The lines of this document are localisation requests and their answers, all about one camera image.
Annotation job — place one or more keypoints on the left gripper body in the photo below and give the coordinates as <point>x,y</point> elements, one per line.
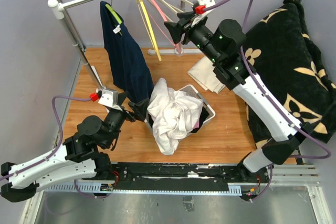
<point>130,116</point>

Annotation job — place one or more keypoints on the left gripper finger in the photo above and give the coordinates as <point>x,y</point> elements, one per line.
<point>121,97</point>
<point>139,110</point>

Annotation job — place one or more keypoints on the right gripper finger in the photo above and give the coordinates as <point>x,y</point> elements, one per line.
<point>186,16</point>
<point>176,31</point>

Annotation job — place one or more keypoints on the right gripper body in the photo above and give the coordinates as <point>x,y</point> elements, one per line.
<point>195,22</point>

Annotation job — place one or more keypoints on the pink white hanger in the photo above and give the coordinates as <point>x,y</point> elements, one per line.
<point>177,48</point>

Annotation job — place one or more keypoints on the white t shirt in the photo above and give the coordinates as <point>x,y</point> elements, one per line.
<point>174,114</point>

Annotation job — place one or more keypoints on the navy blue t shirt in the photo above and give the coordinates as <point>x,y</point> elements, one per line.
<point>129,69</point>

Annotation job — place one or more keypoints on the yellow hanger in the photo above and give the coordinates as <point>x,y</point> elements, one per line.
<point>147,23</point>

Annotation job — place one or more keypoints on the pink t shirt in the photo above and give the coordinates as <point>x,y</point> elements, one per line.
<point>196,127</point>

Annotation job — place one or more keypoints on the black t shirt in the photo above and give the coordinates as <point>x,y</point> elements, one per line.
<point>203,116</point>

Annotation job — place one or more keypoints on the green hanger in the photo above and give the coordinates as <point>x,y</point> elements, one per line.
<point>117,28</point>

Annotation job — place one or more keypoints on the metal clothes rack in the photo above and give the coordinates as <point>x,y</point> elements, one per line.
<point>59,10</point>

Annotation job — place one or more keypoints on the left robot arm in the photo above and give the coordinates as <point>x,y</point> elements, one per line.
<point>77,157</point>

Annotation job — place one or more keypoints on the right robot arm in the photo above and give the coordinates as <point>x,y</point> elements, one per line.
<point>223,49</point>

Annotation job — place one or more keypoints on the folded cream cloth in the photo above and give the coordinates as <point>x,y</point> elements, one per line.
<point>202,73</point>

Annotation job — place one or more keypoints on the white plastic basket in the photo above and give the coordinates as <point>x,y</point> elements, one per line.
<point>192,91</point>

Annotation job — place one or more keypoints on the black floral blanket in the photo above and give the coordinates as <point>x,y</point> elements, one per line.
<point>290,65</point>

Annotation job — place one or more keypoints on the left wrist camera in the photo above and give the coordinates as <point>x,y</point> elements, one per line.
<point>106,97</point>

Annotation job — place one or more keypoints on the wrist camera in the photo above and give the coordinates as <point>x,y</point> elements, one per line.
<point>199,6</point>
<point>106,97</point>

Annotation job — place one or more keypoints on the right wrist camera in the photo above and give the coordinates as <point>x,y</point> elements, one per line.
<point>199,6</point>

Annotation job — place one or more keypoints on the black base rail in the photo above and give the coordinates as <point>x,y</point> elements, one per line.
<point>181,177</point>

